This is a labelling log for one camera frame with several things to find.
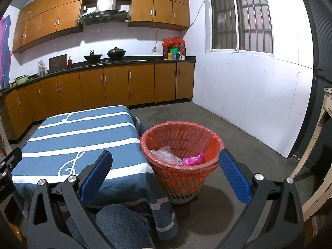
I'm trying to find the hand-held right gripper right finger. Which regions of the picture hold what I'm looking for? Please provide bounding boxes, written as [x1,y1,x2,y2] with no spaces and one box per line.
[215,148,304,249]

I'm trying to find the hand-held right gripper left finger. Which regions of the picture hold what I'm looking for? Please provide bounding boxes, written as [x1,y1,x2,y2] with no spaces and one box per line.
[27,150,120,249]

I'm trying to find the purple plastic bag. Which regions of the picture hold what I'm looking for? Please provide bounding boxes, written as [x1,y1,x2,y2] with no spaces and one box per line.
[182,150,205,166]

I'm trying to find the red plastic mesh waste basket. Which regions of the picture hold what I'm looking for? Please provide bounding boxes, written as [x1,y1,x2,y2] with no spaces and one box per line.
[140,121,224,204]

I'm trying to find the floral printed board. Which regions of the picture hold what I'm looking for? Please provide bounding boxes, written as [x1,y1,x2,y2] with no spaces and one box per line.
[0,123,12,159]

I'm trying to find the blue white striped tablecloth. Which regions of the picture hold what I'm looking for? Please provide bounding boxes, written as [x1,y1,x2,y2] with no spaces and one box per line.
[10,105,179,240]

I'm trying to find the person's leg in jeans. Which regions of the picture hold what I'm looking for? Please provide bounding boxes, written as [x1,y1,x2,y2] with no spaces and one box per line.
[67,204,156,249]

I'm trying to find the wooden base cabinets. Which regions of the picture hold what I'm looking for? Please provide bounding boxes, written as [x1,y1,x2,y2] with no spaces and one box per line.
[4,62,195,142]

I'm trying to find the glass jar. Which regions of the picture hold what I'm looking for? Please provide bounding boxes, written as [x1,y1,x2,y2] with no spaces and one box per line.
[38,60,48,77]

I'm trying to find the dark wooden cutting board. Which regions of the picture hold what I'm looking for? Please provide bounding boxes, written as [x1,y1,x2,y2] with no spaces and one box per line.
[48,54,68,73]

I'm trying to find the black open wok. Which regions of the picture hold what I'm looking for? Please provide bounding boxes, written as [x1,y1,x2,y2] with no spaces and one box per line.
[84,50,103,62]

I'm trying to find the pink blue hanging cloth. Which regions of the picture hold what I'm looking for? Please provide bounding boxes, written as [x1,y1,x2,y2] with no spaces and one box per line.
[0,16,12,90]

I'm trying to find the black wok with lid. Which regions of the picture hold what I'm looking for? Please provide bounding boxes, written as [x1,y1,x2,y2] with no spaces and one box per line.
[107,47,127,59]

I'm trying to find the dark kitchen countertop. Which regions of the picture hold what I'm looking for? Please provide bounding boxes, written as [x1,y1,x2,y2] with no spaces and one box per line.
[2,56,196,94]

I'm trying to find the red plastic bag on boxes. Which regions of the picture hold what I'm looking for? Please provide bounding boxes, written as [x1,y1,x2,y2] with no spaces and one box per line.
[162,37,185,48]

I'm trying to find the barred window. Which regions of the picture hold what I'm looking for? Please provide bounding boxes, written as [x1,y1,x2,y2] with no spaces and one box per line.
[204,0,274,57]

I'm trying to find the dark metal door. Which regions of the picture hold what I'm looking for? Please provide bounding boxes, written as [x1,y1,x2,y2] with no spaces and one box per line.
[287,0,332,182]

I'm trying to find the steel range hood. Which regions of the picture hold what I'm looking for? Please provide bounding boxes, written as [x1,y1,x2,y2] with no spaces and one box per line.
[78,0,131,26]

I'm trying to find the worn wooden table frame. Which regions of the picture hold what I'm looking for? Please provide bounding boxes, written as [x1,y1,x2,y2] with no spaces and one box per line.
[288,88,332,222]

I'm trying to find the white cable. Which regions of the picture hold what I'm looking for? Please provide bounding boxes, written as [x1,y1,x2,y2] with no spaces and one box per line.
[155,0,210,50]

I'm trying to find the wooden wall cabinets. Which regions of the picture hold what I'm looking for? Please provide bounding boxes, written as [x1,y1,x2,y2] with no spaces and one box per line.
[12,0,190,53]

